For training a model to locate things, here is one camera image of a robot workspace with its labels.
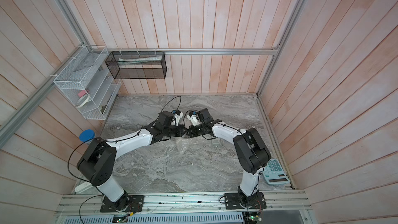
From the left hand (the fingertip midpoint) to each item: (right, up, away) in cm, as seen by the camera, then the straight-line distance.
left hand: (187, 132), depth 88 cm
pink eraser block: (-57, +22, -6) cm, 62 cm away
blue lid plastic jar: (-50, 0, -12) cm, 51 cm away
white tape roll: (-56, +18, -7) cm, 59 cm away
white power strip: (-52, -25, -12) cm, 59 cm away
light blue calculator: (+47, -21, -6) cm, 52 cm away
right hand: (-1, -1, +4) cm, 4 cm away
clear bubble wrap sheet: (-1, -7, -3) cm, 8 cm away
